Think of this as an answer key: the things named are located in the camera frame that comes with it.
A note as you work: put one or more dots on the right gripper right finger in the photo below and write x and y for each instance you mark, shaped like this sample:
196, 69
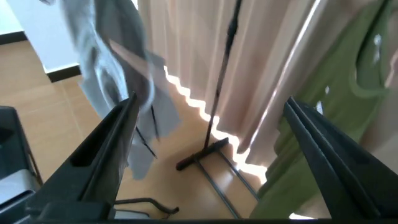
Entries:
342, 174

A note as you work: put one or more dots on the pink clothes hanger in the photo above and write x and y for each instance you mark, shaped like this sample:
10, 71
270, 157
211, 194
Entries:
392, 70
133, 60

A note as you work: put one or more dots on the black clothes rack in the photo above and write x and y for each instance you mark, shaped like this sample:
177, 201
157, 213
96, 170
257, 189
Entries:
221, 77

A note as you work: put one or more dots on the pale grey garment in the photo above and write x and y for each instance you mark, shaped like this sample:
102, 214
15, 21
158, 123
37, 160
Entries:
90, 56

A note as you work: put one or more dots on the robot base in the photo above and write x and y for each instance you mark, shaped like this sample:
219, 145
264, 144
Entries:
12, 186

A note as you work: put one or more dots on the green long-sleeved shirt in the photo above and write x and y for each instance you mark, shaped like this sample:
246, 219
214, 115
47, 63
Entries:
335, 77

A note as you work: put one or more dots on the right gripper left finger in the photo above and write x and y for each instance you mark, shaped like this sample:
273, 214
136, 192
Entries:
93, 174

